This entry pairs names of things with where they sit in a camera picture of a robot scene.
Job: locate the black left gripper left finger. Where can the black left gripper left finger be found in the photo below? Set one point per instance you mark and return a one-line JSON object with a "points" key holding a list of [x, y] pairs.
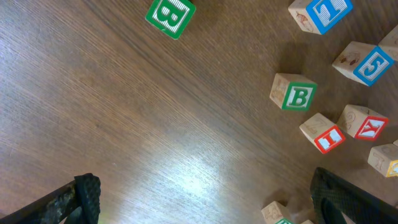
{"points": [[75, 202]]}

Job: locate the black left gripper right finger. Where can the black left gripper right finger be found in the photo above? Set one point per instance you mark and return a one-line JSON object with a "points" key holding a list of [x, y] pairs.
{"points": [[334, 198]]}

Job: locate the green R block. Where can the green R block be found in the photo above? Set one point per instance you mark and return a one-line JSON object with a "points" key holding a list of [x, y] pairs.
{"points": [[276, 213]]}

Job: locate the yellow block centre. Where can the yellow block centre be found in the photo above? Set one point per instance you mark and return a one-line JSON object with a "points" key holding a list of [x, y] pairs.
{"points": [[383, 158]]}

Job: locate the red I block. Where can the red I block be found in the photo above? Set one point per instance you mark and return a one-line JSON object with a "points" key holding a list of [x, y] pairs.
{"points": [[324, 134]]}

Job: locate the green B block centre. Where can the green B block centre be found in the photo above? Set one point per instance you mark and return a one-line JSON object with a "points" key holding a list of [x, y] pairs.
{"points": [[292, 91]]}

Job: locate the green b block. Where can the green b block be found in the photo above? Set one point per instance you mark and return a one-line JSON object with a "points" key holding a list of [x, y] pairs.
{"points": [[292, 91], [171, 16]]}

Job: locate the blue 5 block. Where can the blue 5 block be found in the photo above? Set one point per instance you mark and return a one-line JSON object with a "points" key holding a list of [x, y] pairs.
{"points": [[363, 63]]}

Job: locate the red U block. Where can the red U block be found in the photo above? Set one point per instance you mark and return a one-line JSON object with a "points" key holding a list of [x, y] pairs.
{"points": [[389, 44]]}

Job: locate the blue T block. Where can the blue T block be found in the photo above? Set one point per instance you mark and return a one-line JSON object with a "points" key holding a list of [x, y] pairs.
{"points": [[319, 16]]}

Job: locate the green B block left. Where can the green B block left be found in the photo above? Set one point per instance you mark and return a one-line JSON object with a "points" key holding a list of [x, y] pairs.
{"points": [[171, 16]]}

